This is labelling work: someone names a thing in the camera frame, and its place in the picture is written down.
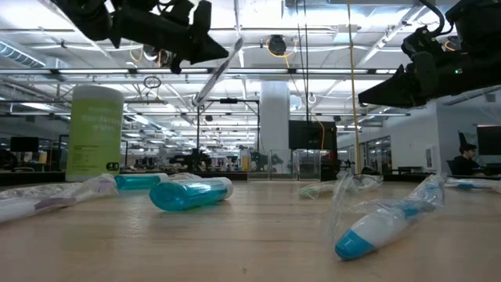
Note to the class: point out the background robot station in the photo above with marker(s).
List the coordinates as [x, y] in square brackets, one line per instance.
[192, 160]

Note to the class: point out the small dark monitor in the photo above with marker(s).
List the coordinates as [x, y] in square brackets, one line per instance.
[24, 144]

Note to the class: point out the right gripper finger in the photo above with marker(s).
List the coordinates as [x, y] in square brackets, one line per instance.
[411, 92]

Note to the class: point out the person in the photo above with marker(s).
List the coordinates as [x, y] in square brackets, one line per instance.
[466, 164]

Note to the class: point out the green disinfecting wipes canister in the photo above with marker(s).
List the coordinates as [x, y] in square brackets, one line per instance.
[94, 133]

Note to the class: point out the black aluminium table frame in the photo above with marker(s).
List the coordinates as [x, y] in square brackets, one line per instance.
[31, 178]

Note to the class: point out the green toothbrush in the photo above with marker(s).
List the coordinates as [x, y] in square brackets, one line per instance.
[317, 190]

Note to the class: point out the dark computer monitor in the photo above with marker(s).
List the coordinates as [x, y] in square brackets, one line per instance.
[489, 140]

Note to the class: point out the black display stand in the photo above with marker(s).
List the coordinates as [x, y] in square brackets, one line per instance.
[329, 164]

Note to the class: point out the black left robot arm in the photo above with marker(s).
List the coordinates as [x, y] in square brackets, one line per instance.
[86, 17]

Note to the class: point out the black background frame stand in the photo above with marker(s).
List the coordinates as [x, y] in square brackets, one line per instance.
[229, 101]

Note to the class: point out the wrapped purple toothbrush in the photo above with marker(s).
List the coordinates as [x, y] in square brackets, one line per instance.
[23, 207]

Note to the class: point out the clear acrylic organizer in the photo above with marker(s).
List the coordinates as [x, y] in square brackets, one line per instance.
[309, 166]

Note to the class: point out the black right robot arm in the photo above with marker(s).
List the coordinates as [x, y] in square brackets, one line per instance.
[477, 23]

